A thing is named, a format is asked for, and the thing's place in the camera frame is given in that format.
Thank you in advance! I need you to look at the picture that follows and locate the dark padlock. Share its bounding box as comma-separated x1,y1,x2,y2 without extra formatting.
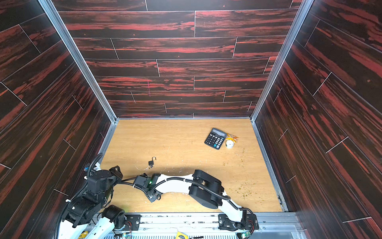
148,156,157,168

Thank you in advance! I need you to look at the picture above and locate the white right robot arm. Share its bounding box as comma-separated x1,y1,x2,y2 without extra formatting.
132,170,259,233

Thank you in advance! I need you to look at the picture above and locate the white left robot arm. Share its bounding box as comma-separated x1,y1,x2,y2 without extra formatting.
54,166,126,239

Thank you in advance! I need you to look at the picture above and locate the yellow tool at front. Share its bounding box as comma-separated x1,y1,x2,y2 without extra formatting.
175,232,189,239

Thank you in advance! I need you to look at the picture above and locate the black desktop calculator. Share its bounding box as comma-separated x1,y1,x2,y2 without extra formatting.
205,128,227,150

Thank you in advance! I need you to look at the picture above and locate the white label roll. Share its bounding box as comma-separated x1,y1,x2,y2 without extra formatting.
225,139,235,149

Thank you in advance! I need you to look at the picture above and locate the orange snack packet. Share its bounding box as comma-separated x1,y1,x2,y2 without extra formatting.
226,133,238,143

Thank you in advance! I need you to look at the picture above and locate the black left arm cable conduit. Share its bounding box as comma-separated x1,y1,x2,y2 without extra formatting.
53,153,103,239

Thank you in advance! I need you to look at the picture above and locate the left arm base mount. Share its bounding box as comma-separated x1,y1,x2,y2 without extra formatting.
101,205,141,231

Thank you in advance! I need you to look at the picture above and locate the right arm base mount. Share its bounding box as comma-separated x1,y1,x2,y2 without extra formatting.
218,208,259,233

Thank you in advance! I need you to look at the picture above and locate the aluminium corner post left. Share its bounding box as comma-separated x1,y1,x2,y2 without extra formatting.
38,0,118,123

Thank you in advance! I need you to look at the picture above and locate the aluminium corner post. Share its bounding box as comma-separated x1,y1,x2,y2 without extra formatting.
38,0,118,123
250,0,314,121

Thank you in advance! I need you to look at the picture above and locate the aluminium corner post right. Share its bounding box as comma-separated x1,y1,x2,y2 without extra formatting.
250,0,314,121

